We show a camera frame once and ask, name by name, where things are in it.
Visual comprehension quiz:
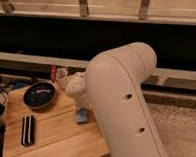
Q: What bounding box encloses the white cup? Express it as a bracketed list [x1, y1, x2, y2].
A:
[55, 68, 68, 90]

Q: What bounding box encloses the dark blue bowl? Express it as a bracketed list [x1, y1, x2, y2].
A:
[23, 82, 56, 109]

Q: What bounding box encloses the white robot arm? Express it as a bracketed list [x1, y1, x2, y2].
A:
[66, 42, 168, 157]

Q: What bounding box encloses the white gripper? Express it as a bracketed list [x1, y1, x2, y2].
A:
[65, 72, 89, 109]

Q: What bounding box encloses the red bottle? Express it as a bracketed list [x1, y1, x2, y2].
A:
[50, 66, 57, 83]

